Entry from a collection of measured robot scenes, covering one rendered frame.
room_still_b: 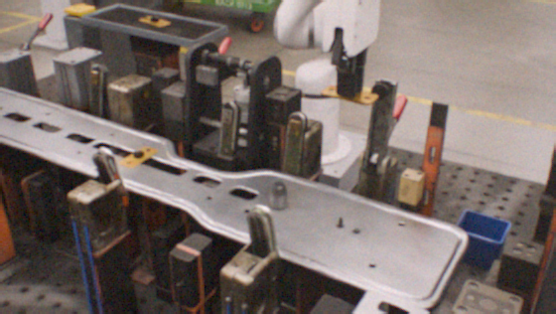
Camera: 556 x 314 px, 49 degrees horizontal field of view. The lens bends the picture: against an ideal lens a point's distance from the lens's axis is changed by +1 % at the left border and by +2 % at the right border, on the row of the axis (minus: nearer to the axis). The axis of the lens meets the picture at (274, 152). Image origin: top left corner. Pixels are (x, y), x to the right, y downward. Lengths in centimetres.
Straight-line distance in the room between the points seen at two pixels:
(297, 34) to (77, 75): 54
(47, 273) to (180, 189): 47
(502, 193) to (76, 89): 116
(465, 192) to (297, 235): 83
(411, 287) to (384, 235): 13
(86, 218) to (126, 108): 40
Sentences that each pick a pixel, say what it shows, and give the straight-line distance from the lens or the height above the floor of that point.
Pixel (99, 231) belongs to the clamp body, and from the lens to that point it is 116.
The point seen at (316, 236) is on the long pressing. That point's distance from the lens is 105.
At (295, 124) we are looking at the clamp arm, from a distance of 121.
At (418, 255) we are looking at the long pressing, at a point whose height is 100.
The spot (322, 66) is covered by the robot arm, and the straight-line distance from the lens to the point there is 159.
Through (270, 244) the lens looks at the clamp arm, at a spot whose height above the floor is 106.
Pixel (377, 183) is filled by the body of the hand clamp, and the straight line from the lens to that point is 116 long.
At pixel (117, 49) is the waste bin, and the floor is 27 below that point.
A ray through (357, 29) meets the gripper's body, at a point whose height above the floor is 137.
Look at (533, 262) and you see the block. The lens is 94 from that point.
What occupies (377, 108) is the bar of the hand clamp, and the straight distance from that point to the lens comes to 112.
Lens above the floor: 163
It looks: 29 degrees down
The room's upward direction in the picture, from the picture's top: straight up
